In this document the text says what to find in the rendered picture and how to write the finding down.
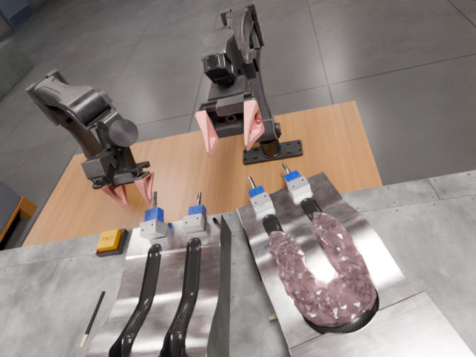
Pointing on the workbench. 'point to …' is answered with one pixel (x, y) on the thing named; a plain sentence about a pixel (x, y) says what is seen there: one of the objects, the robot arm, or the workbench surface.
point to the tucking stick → (92, 319)
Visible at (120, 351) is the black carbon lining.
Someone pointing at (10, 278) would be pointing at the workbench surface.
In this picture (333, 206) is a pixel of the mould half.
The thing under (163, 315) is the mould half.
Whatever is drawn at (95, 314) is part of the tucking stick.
